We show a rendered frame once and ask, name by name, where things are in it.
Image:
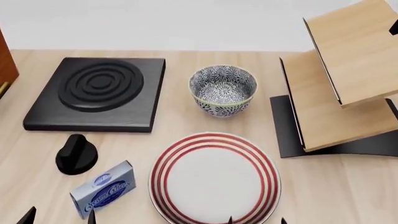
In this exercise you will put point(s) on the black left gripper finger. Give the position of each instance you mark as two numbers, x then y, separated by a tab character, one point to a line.
92	218
27	217

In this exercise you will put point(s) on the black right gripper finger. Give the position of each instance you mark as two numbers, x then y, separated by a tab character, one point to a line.
285	221
230	220

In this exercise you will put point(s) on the silver blue cream cheese box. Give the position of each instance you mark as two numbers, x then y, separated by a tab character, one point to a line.
105	186

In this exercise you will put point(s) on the blue white patterned bowl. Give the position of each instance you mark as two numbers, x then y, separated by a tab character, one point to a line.
223	89

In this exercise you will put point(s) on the white plate with red rings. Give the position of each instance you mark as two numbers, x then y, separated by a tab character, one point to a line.
214	177

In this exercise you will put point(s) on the black stove knob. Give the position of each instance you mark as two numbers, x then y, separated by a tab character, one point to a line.
76	156

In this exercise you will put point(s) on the black flat stove burner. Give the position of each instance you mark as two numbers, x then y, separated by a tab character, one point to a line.
99	98

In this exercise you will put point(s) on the light wooden two-tier rack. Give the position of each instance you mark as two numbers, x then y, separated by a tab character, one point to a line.
335	93

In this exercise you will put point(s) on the brown wooden cabinet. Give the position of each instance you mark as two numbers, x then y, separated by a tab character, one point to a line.
7	63

